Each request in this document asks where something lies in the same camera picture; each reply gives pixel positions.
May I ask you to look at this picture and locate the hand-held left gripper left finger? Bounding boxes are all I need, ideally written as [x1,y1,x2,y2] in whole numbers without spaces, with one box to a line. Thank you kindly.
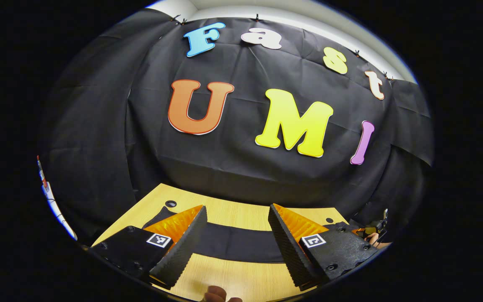
[91,205,208,290]

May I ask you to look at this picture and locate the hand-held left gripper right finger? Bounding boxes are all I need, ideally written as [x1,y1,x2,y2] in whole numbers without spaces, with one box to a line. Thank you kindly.
[268,203,379,292]

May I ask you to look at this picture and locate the black jeans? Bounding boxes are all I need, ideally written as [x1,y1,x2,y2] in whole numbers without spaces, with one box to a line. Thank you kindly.
[143,206,353,263]

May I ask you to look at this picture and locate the black backdrop cloth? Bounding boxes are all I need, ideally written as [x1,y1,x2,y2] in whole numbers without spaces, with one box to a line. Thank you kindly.
[40,8,435,244]

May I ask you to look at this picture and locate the white printed board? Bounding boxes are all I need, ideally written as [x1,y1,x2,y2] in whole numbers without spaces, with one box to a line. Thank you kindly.
[36,155,78,242]

